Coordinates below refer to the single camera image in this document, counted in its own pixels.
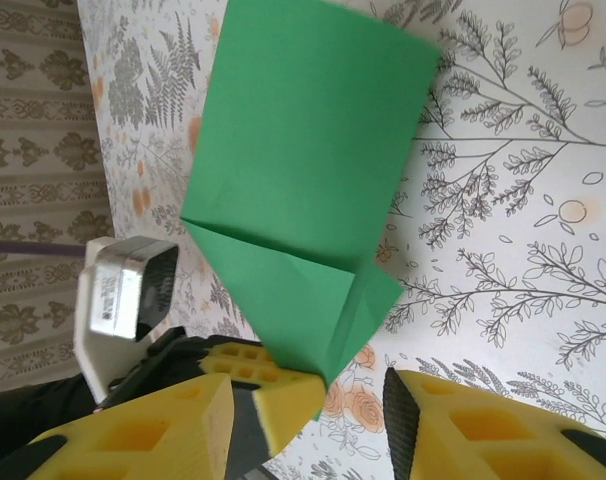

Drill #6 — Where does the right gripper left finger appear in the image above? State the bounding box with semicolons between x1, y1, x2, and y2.
10;372;273;480

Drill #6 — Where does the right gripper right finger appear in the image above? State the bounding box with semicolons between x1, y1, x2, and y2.
381;366;606;480

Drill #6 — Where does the green square paper sheet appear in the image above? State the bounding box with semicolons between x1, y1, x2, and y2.
180;0;442;389

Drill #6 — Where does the floral patterned table cover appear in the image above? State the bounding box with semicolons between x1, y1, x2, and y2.
75;0;606;480

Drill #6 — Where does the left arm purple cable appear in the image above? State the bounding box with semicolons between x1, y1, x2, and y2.
0;238;88;259

